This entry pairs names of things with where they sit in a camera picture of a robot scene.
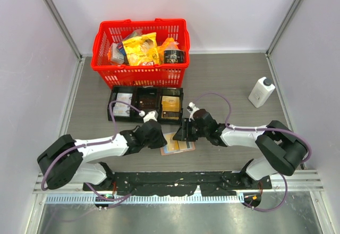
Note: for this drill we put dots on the red plastic shopping basket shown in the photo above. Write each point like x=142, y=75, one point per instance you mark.
x=165, y=75

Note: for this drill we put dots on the gold cards in tray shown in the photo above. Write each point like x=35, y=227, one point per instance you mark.
x=170, y=106

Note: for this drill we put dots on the pink leather card holder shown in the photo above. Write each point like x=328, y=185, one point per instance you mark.
x=175, y=149

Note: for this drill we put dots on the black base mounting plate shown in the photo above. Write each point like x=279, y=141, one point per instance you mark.
x=178, y=184

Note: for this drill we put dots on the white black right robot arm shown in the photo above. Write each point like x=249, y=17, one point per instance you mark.
x=282, y=152

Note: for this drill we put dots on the black round can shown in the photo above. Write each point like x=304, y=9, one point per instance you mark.
x=174, y=56

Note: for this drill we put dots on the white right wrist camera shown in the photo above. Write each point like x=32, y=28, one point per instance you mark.
x=192, y=107

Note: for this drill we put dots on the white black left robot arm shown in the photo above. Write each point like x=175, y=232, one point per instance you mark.
x=69, y=159

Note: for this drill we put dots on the orange snack bag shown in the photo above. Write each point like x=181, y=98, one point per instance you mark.
x=168, y=44

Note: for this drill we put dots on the aluminium frame rail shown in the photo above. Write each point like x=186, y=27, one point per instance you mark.
x=301, y=180

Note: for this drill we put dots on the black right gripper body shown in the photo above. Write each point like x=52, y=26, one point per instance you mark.
x=196, y=131

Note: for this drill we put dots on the grey small box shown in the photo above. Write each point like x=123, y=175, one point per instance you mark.
x=115, y=57

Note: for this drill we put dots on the white cards in tray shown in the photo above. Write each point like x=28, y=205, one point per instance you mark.
x=121, y=109

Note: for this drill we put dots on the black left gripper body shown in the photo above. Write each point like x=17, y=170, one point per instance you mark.
x=155, y=142

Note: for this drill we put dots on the white bottle with black cap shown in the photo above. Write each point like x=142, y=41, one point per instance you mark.
x=261, y=92

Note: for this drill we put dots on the left aluminium corner post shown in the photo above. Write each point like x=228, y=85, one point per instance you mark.
x=62, y=26

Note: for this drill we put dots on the black three-compartment card tray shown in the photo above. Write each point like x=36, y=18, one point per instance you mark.
x=134, y=115

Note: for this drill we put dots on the dark brown cards in tray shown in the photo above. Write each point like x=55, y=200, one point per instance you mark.
x=147, y=99

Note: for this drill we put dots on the aluminium corner post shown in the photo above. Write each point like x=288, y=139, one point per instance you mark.
x=293, y=8
x=62, y=26

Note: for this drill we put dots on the yellow chips bag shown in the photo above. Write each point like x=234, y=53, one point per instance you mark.
x=142, y=50

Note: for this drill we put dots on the right aluminium corner post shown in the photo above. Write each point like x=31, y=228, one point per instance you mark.
x=293, y=8

